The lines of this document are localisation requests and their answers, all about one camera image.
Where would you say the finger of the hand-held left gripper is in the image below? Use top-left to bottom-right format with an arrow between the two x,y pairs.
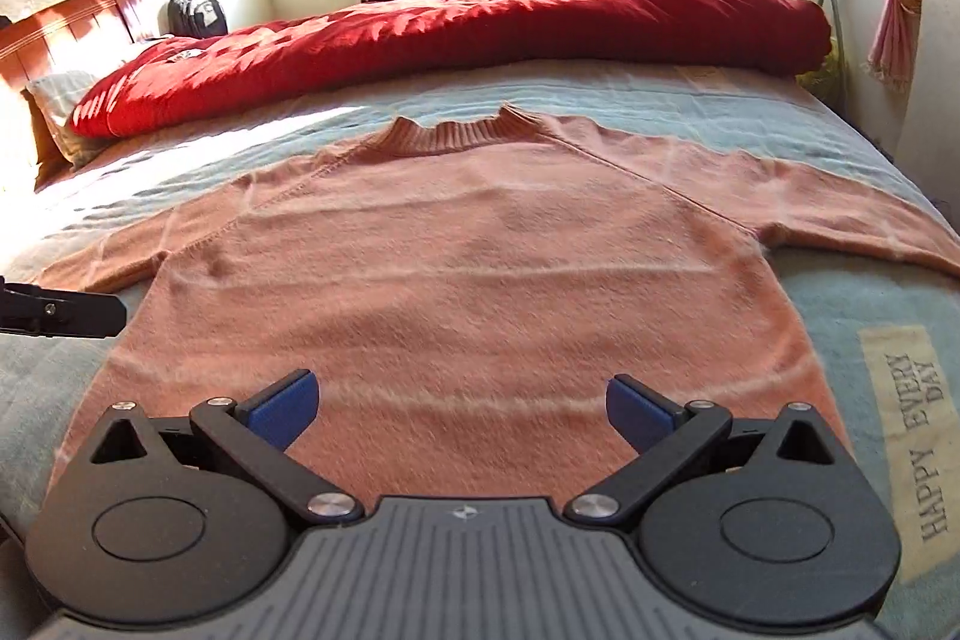
0,282 -> 127,339

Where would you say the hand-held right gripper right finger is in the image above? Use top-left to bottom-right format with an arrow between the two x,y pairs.
564,374 -> 856,528

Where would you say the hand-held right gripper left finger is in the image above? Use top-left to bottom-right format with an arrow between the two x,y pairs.
91,368 -> 361,525

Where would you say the pink knit sweater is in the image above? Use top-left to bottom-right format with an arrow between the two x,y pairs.
34,104 -> 960,513

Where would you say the grey pillow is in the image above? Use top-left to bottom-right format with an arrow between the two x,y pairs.
22,70 -> 102,169

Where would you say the blue checked bed sheet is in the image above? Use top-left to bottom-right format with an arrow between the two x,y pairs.
0,59 -> 960,611

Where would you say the wooden headboard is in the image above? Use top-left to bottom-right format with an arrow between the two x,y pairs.
0,0 -> 147,161

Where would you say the black backpack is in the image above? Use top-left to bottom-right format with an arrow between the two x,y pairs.
166,0 -> 228,40

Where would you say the yellow plastic bag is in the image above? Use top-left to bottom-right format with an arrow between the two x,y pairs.
795,47 -> 841,94

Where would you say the red duvet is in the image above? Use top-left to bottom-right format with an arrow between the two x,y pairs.
67,0 -> 833,140

